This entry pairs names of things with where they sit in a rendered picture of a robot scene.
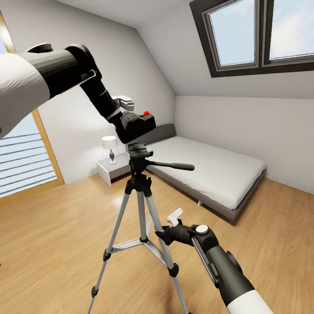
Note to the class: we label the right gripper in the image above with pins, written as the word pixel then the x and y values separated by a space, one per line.
pixel 171 233

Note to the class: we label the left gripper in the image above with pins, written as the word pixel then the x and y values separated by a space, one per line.
pixel 108 109

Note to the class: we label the camera tripod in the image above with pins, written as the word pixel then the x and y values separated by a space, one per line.
pixel 138 163

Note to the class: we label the fixed window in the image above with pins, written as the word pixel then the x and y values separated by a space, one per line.
pixel 27 161
pixel 255 37

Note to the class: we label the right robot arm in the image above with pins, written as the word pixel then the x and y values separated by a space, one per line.
pixel 237 292

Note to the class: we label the digital camera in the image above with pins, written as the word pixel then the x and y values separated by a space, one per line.
pixel 135 126

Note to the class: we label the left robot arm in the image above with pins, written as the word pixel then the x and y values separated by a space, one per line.
pixel 29 79

